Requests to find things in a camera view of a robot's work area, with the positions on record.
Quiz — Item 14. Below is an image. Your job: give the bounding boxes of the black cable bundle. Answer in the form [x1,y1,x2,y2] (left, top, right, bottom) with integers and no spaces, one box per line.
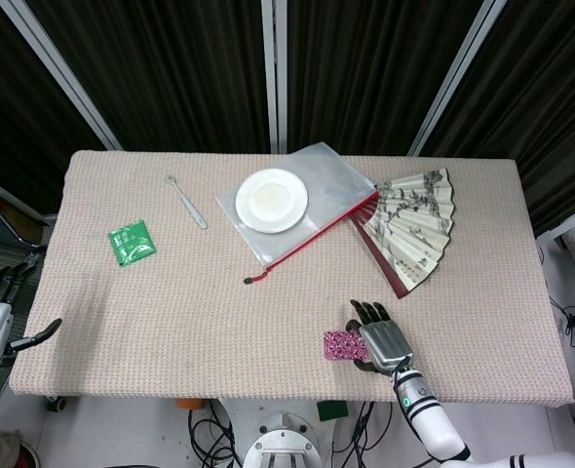
[333,402,405,468]
[187,404,245,468]

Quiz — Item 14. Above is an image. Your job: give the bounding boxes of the pink patterned packet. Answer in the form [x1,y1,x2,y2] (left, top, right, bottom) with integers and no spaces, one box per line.
[322,330,369,362]

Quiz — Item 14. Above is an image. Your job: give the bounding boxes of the white aluminium frame post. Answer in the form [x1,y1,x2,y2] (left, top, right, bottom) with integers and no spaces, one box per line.
[261,0,288,153]
[407,0,508,157]
[9,0,123,151]

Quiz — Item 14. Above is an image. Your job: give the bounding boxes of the white frame bar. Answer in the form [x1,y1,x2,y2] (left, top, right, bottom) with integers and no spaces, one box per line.
[0,170,58,226]
[535,201,575,243]

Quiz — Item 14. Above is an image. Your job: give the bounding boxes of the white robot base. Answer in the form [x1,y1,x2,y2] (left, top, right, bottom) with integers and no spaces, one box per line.
[218,399,337,468]

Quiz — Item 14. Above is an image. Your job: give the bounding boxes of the black pleated curtain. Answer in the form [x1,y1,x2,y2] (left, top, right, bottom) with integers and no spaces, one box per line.
[0,0,575,235]

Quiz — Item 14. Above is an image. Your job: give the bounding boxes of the green tea sachet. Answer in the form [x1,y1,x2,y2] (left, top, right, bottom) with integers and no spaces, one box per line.
[107,219,158,267]

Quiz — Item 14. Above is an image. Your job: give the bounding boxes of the grey plastic fork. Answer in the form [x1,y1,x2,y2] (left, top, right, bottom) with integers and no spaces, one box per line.
[165,175,210,231]

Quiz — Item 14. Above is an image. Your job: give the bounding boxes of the beige waffle tablecloth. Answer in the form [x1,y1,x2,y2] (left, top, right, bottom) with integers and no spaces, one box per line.
[8,149,575,406]

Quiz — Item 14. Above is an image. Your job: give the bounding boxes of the olive cloth bag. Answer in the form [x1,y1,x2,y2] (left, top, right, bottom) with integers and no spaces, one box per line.
[0,428,40,468]

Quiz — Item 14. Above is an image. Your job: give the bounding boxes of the clear mesh pouch red zipper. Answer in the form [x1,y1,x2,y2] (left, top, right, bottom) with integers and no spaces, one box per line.
[213,140,380,286]

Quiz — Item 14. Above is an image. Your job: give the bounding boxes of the green block under table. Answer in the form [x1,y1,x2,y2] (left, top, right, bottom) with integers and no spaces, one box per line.
[316,400,350,423]

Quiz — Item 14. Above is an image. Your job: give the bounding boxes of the painted paper folding fan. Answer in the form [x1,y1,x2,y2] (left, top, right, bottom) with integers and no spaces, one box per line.
[349,168,457,299]

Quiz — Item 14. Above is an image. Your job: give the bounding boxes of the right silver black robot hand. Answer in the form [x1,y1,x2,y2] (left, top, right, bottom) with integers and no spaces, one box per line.
[344,298,414,376]

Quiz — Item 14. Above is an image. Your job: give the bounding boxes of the white round plate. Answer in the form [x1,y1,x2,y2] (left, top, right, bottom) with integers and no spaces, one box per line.
[235,168,310,235]

